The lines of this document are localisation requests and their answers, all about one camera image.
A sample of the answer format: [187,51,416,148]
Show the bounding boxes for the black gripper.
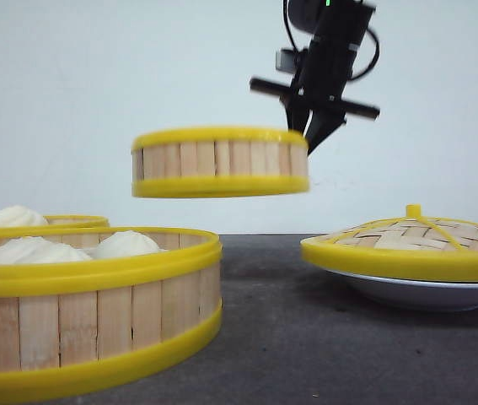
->
[250,35,380,155]

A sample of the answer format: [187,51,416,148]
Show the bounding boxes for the bamboo steamer basket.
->
[0,214,110,231]
[131,127,309,198]
[0,227,222,404]

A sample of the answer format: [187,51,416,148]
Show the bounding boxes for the woven bamboo steamer lid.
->
[300,204,478,283]

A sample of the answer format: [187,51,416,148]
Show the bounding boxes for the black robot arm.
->
[250,1,380,154]

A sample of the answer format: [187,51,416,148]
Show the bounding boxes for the white ceramic plate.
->
[328,269,478,312]

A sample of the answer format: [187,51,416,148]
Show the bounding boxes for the white steamed bun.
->
[0,205,49,228]
[0,236,92,265]
[89,230,162,259]

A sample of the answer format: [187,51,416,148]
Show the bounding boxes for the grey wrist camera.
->
[275,48,308,74]

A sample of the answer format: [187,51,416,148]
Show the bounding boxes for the black cable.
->
[347,25,381,81]

